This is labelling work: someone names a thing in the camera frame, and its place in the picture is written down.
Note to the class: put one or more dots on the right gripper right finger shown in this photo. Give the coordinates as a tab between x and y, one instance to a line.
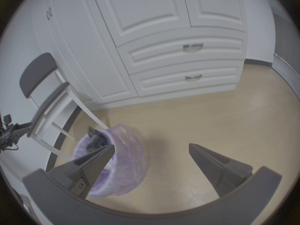
215	170

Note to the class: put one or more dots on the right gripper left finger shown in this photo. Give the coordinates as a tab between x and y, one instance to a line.
93	165

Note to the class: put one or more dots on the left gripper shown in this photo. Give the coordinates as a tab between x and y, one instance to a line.
10	135

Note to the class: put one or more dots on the black plastic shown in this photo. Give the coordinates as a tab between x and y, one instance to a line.
96	139

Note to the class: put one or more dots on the purple plastic bag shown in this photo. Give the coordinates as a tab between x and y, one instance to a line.
126	172

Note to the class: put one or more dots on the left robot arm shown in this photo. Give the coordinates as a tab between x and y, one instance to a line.
1	140

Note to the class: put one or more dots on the pale grey trash bin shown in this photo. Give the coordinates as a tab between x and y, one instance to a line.
131	153

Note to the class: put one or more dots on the white chair dark grey seat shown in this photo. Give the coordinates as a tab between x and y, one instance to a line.
37	71

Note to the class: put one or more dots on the white wardrobe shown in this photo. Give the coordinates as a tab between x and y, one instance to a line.
145	31

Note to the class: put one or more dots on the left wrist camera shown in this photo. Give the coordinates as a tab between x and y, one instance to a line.
7	119

